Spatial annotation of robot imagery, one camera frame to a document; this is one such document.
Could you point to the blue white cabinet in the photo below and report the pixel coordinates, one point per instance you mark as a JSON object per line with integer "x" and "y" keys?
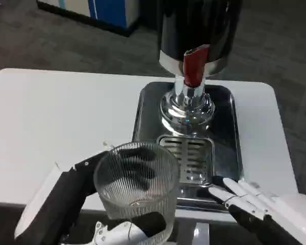
{"x": 112, "y": 12}

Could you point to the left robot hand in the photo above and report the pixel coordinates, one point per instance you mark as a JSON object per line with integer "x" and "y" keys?
{"x": 56, "y": 201}

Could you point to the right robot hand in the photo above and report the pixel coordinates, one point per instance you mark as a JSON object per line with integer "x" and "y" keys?
{"x": 247, "y": 194}

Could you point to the steel drip grate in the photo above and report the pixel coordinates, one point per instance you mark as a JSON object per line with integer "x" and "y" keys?
{"x": 193, "y": 153}

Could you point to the black chrome drink dispenser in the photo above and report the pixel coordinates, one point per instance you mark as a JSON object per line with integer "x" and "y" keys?
{"x": 183, "y": 25}

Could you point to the clear ribbed glass cup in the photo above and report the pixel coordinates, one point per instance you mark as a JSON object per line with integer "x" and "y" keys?
{"x": 137, "y": 204}

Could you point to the steel tray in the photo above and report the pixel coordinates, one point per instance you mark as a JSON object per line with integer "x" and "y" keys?
{"x": 224, "y": 127}

